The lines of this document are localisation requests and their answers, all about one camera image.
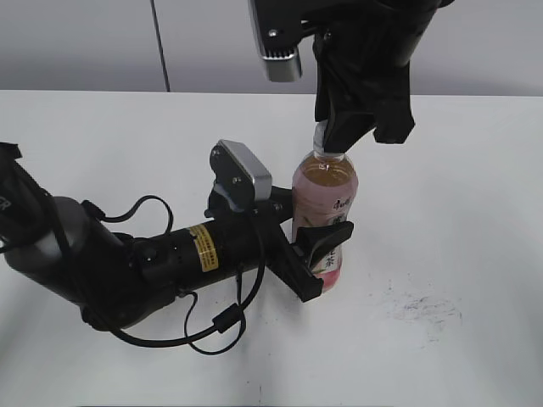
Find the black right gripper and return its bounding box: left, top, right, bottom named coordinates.
left=296, top=1, right=437, bottom=153

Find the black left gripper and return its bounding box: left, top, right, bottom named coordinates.
left=133, top=186, right=354, bottom=302

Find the pink oolong tea bottle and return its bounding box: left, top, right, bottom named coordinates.
left=290, top=148, right=360, bottom=297

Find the white bottle cap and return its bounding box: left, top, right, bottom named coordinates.
left=313, top=120, right=336, bottom=157

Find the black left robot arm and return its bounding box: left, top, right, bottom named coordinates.
left=1, top=140, right=354, bottom=331

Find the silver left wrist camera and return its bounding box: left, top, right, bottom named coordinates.
left=210, top=139, right=272, bottom=212

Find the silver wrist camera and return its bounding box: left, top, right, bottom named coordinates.
left=210, top=139, right=272, bottom=212
left=249, top=0, right=327, bottom=83

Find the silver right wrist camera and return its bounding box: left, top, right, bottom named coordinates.
left=249, top=0, right=327, bottom=83

